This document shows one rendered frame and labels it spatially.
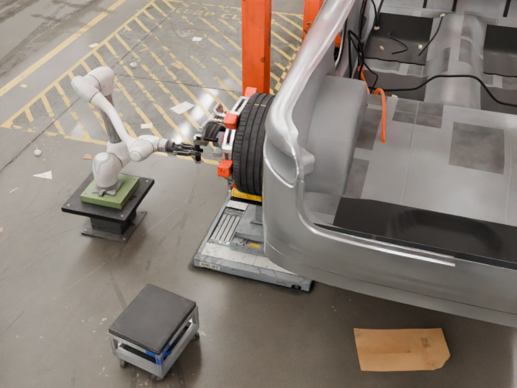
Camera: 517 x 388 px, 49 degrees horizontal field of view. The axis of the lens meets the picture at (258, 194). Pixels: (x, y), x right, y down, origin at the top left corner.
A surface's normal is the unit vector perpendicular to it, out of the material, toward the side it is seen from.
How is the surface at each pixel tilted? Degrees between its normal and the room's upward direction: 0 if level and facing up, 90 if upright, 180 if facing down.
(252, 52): 90
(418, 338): 2
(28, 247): 0
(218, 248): 0
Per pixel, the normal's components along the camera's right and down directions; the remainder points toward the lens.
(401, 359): -0.02, -0.78
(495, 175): -0.10, -0.51
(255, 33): -0.29, 0.60
